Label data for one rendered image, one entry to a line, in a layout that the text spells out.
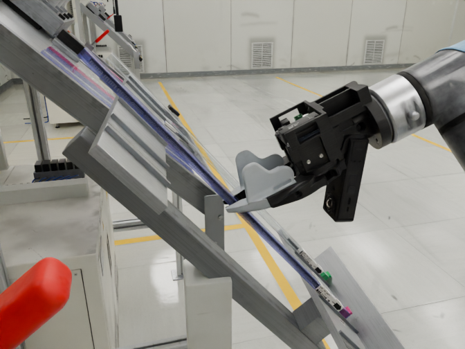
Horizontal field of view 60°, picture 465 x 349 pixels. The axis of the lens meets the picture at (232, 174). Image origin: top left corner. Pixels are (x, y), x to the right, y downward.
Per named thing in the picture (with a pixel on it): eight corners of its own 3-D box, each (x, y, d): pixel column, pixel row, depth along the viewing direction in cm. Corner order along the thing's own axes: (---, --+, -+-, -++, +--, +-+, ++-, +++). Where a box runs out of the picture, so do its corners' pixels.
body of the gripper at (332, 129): (263, 120, 51) (349, 76, 51) (288, 175, 55) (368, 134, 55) (279, 138, 44) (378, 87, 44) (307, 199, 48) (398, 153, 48)
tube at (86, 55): (341, 313, 62) (347, 308, 62) (344, 319, 60) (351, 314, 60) (79, 54, 42) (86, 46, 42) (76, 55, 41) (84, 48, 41)
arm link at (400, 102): (397, 121, 55) (435, 138, 47) (367, 136, 55) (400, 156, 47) (382, 70, 52) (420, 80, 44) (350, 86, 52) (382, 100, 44)
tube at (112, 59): (322, 277, 73) (326, 273, 72) (325, 282, 71) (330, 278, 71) (106, 57, 53) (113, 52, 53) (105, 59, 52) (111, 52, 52)
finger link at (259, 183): (208, 179, 48) (276, 141, 48) (230, 217, 51) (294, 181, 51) (213, 188, 45) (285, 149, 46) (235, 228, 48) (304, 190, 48)
